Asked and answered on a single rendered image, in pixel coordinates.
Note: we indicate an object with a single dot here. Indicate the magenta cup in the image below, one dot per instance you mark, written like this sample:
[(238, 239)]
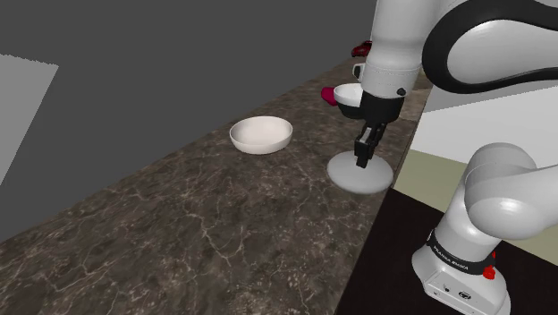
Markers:
[(328, 96)]

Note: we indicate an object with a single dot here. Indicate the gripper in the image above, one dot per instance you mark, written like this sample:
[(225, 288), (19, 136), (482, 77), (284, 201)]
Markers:
[(378, 110)]

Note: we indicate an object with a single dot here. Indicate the dark robot stand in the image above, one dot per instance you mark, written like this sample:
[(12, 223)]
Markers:
[(392, 261)]

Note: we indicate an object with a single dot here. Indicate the white mug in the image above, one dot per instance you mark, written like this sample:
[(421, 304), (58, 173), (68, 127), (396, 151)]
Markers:
[(358, 70)]

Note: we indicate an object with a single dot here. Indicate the grey flat plate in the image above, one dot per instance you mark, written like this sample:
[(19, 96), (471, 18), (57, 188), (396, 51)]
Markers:
[(360, 178)]

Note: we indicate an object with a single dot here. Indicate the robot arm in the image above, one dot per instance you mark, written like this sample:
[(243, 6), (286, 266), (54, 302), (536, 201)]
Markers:
[(479, 48)]

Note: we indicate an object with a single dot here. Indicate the black bowl with white inside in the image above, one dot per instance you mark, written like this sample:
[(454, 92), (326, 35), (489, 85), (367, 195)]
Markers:
[(348, 99)]

